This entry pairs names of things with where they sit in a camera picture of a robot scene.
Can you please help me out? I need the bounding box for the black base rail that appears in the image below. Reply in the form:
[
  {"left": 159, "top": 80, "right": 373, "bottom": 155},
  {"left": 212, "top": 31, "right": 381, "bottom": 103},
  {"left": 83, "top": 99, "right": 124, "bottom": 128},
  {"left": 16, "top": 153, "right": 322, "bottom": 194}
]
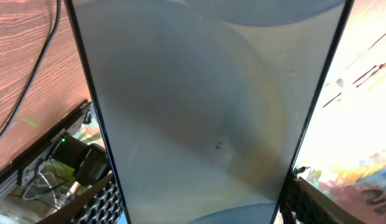
[{"left": 0, "top": 100, "right": 92, "bottom": 201}]

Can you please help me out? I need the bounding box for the black usb charging cable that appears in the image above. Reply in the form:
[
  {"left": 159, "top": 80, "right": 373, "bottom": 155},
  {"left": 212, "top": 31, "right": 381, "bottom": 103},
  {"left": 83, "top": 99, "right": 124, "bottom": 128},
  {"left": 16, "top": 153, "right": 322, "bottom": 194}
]
[{"left": 0, "top": 0, "right": 62, "bottom": 146}]

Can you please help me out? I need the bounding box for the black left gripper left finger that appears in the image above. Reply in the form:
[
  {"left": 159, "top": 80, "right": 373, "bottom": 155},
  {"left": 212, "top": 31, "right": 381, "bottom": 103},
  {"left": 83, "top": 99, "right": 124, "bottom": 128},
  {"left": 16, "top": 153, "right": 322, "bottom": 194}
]
[{"left": 38, "top": 172, "right": 124, "bottom": 224}]

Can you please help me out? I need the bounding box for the blue screen smartphone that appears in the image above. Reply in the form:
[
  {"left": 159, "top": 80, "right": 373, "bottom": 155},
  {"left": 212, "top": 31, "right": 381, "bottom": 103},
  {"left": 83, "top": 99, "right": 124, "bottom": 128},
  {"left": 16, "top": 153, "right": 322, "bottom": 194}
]
[{"left": 66, "top": 0, "right": 352, "bottom": 224}]

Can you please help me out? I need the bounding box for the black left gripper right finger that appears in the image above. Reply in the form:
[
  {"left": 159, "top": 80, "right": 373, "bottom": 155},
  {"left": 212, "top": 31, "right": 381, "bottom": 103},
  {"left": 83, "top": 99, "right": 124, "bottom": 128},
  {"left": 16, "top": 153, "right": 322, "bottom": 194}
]
[{"left": 279, "top": 167, "right": 363, "bottom": 224}]

